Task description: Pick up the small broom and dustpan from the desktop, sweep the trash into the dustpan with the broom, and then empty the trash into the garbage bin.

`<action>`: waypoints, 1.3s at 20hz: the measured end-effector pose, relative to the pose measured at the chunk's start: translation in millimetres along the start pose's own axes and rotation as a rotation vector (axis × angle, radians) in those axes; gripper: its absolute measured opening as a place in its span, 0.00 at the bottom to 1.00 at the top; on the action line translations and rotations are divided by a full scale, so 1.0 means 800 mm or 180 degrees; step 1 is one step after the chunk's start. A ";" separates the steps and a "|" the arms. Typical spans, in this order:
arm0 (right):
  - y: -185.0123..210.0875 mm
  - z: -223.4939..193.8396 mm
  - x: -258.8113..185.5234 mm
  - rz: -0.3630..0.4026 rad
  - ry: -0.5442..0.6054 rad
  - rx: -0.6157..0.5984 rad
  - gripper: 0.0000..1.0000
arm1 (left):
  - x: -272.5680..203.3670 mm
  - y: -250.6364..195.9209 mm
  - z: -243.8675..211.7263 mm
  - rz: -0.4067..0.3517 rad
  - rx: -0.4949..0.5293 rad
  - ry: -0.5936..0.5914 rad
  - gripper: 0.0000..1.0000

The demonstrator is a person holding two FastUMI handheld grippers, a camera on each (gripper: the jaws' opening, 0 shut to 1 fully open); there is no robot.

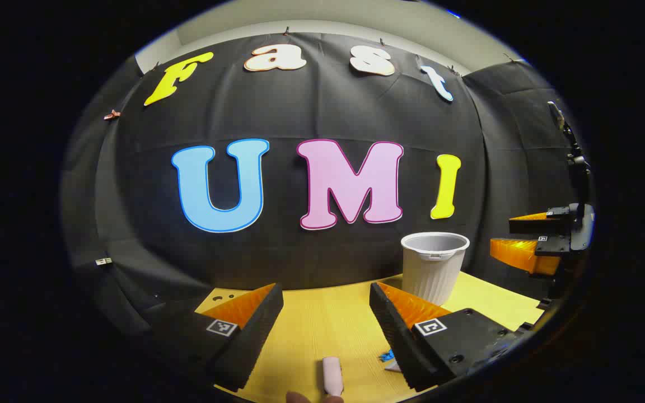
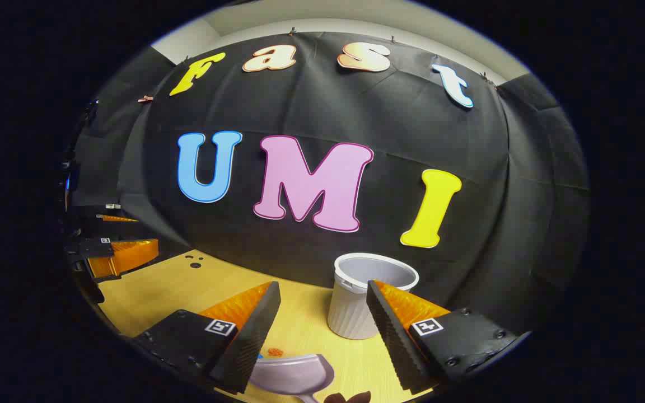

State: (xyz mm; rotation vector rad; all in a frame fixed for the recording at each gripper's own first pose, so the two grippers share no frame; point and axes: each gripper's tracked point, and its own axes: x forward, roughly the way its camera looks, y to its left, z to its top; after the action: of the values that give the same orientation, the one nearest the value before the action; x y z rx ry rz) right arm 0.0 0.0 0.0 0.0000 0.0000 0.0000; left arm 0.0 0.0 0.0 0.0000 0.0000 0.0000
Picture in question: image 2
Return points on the white ribbed garbage bin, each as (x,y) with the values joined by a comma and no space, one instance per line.
(350,313)

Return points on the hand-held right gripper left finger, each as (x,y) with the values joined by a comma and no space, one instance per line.
(255,330)

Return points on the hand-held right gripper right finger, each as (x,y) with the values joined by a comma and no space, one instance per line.
(392,336)

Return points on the black backdrop cloth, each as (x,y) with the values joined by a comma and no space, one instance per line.
(412,140)

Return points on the small copper clip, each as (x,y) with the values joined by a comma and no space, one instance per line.
(145,99)

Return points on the orange paper ball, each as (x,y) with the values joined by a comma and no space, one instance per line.
(275,352)

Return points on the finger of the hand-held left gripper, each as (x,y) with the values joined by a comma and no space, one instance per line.
(124,254)
(98,212)

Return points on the lilac plastic dustpan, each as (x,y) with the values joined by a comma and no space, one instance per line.
(294,372)

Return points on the small lilac broom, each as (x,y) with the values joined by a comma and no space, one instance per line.
(350,398)

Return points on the wooden desktop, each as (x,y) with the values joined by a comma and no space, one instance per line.
(166,296)

